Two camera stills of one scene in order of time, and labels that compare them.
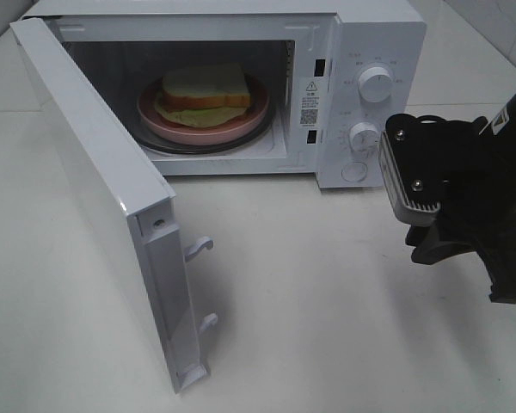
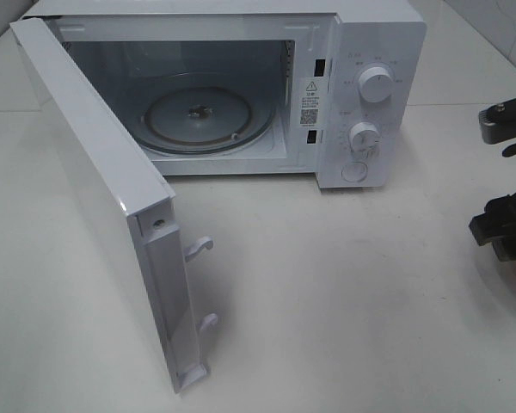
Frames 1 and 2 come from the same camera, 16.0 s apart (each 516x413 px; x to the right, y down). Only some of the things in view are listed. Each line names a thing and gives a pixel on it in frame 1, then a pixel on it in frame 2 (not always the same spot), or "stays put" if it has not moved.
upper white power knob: (375, 84) stays put
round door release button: (354, 171) stays put
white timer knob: (365, 138) stays put
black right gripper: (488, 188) → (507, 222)
